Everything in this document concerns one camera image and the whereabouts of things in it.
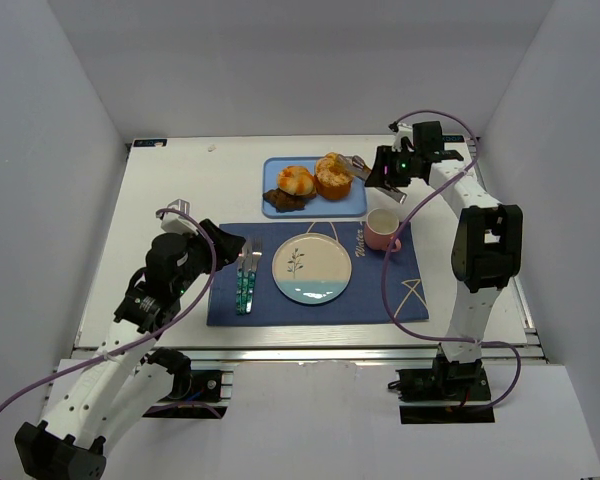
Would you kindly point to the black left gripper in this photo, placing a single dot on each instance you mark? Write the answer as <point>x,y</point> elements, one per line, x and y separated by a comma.
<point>212,245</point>

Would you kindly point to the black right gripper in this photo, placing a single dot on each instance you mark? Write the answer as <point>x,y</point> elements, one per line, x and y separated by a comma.
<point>380,174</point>

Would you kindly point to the metal serving tongs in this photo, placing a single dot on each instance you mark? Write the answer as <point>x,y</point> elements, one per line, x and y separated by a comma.
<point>356,166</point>

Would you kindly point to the sugared orange muffin bread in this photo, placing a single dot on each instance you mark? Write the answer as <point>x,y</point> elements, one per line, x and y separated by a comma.
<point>333,180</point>

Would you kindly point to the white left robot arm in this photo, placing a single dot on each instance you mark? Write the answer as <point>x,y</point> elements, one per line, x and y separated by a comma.
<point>128,374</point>

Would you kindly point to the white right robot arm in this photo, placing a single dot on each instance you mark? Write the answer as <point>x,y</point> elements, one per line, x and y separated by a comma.
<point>486,251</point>

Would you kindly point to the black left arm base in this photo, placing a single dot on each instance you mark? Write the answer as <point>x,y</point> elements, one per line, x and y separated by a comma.
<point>203,394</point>

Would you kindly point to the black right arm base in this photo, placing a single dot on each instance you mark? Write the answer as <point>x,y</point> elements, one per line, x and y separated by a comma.
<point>423,402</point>

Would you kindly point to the light blue plastic tray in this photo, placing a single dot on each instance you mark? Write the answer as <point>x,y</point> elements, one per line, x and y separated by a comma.
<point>354,205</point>

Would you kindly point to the pink ceramic mug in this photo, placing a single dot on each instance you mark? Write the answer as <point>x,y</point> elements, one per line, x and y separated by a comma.
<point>380,229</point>

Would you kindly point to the blue cloth placemat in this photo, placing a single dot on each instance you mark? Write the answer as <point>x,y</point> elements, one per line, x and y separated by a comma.
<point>360,303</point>

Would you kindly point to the dark label sticker right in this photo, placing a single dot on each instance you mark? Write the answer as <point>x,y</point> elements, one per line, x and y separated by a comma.
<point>453,138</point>

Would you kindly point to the dark label sticker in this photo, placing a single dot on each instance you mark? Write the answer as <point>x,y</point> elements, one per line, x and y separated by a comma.
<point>149,143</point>
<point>453,138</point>

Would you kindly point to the brown chocolate croissant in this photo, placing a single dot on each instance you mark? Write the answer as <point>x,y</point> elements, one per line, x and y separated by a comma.
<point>282,201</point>

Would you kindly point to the round orange striped bun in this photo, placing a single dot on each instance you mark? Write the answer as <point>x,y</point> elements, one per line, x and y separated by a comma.
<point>296,180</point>

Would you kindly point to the cream and blue plate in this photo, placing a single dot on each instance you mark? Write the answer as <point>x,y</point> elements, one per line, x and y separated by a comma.
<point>311,269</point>

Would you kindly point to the dark label sticker left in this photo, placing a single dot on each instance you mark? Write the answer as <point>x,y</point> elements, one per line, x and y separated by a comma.
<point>149,143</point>

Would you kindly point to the spoon with green handle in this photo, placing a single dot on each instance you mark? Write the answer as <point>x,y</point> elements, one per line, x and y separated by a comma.
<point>238,276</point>

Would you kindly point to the knife with green handle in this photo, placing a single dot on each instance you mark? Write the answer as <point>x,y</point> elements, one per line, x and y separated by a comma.
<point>245,277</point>

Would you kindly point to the fork with green handle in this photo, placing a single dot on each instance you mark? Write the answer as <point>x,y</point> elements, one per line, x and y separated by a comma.
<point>252,273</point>

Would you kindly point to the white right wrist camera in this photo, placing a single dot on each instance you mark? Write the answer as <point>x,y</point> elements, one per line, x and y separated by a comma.
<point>403,136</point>

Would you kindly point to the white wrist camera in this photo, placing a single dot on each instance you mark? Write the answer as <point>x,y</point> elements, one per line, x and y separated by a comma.
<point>403,136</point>
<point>175,217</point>

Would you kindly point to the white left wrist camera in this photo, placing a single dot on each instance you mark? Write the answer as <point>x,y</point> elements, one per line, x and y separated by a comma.
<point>175,217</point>

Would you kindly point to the aluminium table rail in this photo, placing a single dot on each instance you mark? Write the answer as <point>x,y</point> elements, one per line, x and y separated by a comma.
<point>527,352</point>

